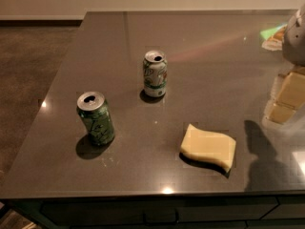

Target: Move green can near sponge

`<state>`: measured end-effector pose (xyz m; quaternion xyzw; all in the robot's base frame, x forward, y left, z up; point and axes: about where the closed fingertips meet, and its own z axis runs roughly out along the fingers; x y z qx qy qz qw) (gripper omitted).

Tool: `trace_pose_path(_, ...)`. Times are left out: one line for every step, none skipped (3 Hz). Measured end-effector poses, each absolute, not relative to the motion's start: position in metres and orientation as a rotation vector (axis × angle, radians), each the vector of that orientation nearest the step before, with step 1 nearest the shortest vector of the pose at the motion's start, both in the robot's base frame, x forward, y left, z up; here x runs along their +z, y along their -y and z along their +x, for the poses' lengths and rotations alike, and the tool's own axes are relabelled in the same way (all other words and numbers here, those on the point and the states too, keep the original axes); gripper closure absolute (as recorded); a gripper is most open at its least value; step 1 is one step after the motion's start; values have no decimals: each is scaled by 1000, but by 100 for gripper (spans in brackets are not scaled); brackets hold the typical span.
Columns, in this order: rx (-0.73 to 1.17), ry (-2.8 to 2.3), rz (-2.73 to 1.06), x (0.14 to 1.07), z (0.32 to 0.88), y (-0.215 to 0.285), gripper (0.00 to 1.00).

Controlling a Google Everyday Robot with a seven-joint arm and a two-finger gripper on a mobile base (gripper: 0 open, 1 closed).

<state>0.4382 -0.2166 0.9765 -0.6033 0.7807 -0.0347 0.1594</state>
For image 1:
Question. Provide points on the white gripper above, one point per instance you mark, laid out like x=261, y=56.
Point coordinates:
x=295, y=40

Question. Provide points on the green soda can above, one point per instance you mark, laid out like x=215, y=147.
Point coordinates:
x=92, y=107

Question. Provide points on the yellow sponge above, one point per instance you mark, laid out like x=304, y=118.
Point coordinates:
x=210, y=147

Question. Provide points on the white soda can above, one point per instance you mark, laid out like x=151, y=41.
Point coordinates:
x=155, y=73

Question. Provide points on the green and orange snack bag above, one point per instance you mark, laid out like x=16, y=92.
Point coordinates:
x=272, y=38

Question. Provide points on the dark counter cabinet front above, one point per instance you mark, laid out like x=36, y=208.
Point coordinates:
x=164, y=212

